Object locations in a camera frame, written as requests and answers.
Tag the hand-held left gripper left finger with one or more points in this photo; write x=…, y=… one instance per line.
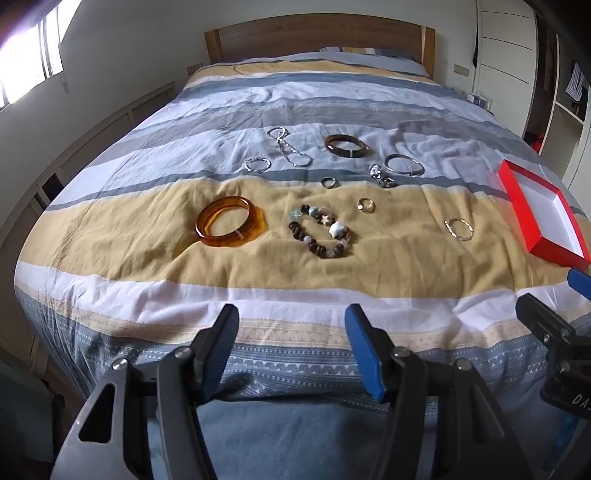
x=221, y=350

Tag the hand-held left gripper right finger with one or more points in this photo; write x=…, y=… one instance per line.
x=364, y=350

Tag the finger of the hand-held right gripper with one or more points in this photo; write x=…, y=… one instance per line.
x=545, y=321
x=581, y=282

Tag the red shallow box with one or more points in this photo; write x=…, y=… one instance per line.
x=521, y=207

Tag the amber resin bangle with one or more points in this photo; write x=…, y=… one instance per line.
x=200, y=224

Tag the small crystal watch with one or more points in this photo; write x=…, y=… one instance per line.
x=375, y=170

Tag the red thing in wardrobe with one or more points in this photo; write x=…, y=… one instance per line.
x=538, y=143

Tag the thin silver bangle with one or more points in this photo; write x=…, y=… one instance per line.
x=418, y=170

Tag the striped hanging garment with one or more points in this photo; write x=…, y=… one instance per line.
x=576, y=83

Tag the wooden nightstand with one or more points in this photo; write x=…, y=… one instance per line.
x=480, y=104

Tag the dark brown bangle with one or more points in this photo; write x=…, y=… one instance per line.
x=328, y=146

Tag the striped bed blanket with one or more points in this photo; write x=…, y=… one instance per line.
x=231, y=106

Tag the white wardrobe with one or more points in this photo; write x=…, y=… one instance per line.
x=505, y=41

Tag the striped pillow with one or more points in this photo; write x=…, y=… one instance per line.
x=360, y=50

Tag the wooden headboard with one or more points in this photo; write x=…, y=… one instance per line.
x=277, y=44

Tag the window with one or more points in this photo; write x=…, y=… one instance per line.
x=27, y=60

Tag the wall switch panel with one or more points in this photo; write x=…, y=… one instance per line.
x=461, y=70

